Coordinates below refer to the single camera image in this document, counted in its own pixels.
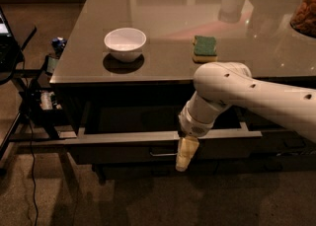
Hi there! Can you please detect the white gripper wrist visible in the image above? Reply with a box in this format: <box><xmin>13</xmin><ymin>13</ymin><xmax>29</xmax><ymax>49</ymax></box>
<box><xmin>176</xmin><ymin>92</ymin><xmax>230</xmax><ymax>172</ymax></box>

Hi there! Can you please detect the drawer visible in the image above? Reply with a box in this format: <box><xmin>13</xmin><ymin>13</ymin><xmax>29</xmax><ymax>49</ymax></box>
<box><xmin>214</xmin><ymin>154</ymin><xmax>316</xmax><ymax>176</ymax></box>
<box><xmin>65</xmin><ymin>106</ymin><xmax>263</xmax><ymax>165</ymax></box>
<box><xmin>92</xmin><ymin>161</ymin><xmax>218</xmax><ymax>181</ymax></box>
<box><xmin>251</xmin><ymin>130</ymin><xmax>316</xmax><ymax>156</ymax></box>

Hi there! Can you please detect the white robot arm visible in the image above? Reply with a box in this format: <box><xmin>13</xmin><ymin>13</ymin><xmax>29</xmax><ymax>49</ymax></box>
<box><xmin>176</xmin><ymin>62</ymin><xmax>316</xmax><ymax>172</ymax></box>

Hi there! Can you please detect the dark drawer cabinet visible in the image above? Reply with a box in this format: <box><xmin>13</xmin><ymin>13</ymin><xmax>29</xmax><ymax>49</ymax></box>
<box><xmin>48</xmin><ymin>0</ymin><xmax>316</xmax><ymax>182</ymax></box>

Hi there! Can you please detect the green yellow sponge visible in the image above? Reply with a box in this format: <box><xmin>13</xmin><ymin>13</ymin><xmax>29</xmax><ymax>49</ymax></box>
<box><xmin>193</xmin><ymin>36</ymin><xmax>217</xmax><ymax>63</ymax></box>

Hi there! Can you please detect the white bowl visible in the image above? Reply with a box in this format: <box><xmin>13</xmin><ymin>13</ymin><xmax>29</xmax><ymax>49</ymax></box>
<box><xmin>104</xmin><ymin>28</ymin><xmax>147</xmax><ymax>63</ymax></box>

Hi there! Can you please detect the black side table stand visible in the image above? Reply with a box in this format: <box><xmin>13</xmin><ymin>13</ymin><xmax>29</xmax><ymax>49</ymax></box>
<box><xmin>0</xmin><ymin>26</ymin><xmax>82</xmax><ymax>176</ymax></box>

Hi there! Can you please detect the blue capped bottle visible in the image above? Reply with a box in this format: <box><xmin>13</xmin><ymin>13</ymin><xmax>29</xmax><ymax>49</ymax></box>
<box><xmin>51</xmin><ymin>38</ymin><xmax>67</xmax><ymax>56</ymax></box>

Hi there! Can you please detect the glass jar of snacks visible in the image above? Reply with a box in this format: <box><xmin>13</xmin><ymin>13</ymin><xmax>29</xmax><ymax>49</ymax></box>
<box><xmin>290</xmin><ymin>0</ymin><xmax>316</xmax><ymax>38</ymax></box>

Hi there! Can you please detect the laptop computer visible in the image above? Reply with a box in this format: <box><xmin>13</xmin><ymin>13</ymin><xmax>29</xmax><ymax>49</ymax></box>
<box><xmin>0</xmin><ymin>8</ymin><xmax>20</xmax><ymax>72</ymax></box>

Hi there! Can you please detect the black cable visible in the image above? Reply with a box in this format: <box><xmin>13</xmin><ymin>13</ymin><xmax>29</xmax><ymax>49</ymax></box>
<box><xmin>20</xmin><ymin>55</ymin><xmax>40</xmax><ymax>226</ymax></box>

